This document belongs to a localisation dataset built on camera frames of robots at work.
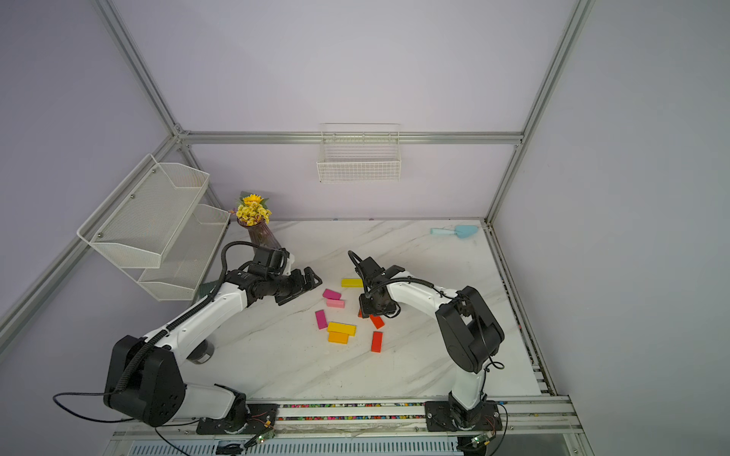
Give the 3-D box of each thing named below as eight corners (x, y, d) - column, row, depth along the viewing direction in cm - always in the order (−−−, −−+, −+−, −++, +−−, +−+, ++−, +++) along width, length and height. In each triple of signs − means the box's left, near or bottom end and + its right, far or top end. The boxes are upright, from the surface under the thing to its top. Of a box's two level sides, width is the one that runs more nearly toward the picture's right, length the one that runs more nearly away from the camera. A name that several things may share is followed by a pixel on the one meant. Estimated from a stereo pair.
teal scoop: (431, 237, 119) (432, 234, 117) (429, 229, 122) (430, 225, 120) (479, 238, 119) (480, 234, 117) (476, 229, 122) (477, 225, 120)
